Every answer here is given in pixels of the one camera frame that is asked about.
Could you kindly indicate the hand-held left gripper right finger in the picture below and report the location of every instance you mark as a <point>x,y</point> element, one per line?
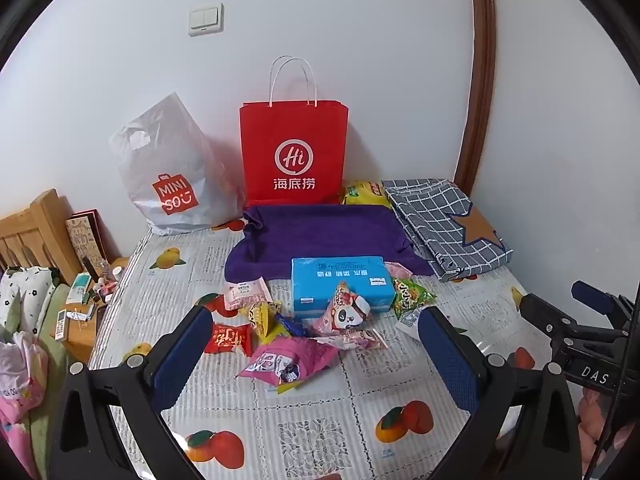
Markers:
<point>445,355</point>

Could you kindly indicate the purple towel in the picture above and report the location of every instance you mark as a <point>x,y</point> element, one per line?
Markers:
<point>325,232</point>

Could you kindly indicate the yellow snack bag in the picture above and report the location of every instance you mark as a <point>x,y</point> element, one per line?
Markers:
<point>365,192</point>

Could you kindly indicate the red paper bag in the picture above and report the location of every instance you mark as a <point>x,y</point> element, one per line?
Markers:
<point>292,155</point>

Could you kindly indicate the white floral pillow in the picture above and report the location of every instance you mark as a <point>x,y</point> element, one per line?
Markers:
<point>25,295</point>

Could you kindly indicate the blue tissue pack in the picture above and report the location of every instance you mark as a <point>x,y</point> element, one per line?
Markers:
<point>340,280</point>

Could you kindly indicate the person's right hand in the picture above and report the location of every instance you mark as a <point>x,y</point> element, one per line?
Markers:
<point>595,410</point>

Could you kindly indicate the pink bedding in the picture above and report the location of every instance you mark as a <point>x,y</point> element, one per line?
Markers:
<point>17,390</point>

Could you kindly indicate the grey checked folded fabric box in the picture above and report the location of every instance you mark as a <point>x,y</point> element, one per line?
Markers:
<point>440,225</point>

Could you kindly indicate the small pink packet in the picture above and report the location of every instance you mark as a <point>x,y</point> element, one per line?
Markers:
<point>400,270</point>

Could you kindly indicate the green white small box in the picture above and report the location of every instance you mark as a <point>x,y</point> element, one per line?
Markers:
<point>78,288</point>

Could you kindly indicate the patterned gift box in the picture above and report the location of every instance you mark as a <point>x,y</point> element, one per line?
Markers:
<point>87,242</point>

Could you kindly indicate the white light switch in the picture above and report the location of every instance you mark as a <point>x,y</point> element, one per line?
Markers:
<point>206,19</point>

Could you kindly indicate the blue cookie packet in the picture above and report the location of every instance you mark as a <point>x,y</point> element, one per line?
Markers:
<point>292,327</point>

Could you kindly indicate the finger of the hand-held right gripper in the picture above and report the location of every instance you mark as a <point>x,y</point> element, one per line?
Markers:
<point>540,310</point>
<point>592,294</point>

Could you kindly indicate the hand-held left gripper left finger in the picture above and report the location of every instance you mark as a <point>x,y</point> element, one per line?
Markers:
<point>182,355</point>

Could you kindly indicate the green triangular snack packet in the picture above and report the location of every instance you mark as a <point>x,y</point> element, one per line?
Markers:
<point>412,297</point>

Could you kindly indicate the brown wooden door frame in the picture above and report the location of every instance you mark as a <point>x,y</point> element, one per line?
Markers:
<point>477,60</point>

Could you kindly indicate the wooden headboard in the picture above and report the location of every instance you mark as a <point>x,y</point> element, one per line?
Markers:
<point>30,235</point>

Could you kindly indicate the green blanket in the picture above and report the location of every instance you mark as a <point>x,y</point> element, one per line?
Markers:
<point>54,360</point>

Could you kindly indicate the wooden nightstand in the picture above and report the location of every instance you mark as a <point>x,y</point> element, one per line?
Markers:
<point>82,332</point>

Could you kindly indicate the white tube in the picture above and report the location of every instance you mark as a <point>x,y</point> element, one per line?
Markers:
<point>80,316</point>

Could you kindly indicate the yellow triangular snack packet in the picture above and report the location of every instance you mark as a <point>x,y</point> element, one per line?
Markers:
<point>262,322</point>

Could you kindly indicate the pink panda snack packet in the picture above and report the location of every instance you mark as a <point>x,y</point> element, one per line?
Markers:
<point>345,312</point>

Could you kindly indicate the white remote control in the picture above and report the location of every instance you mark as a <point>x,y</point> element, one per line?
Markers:
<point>60,325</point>

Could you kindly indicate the white plastic shopping bag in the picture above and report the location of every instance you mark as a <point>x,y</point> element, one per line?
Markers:
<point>170,180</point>

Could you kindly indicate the red snack packet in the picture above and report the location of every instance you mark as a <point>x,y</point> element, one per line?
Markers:
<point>230,338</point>

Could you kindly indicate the large pink snack packet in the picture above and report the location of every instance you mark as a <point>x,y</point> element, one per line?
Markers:
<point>295,357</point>

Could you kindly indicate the small yellow packet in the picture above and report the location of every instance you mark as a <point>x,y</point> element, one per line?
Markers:
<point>289,386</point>

